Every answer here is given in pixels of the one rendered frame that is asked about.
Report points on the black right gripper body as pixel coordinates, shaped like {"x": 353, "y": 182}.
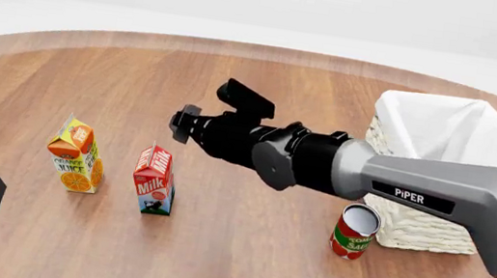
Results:
{"x": 182, "y": 123}

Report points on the grey and black right robot arm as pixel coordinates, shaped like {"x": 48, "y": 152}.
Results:
{"x": 418, "y": 177}

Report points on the red milk carton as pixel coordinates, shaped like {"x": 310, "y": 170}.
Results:
{"x": 153, "y": 184}

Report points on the white wicker basket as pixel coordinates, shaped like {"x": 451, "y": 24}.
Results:
{"x": 416, "y": 228}

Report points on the white cloth basket liner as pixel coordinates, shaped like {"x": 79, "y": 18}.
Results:
{"x": 449, "y": 130}

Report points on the orange juice carton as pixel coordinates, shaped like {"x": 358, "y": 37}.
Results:
{"x": 75, "y": 158}

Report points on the red tomato sauce can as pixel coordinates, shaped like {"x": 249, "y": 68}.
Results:
{"x": 354, "y": 234}

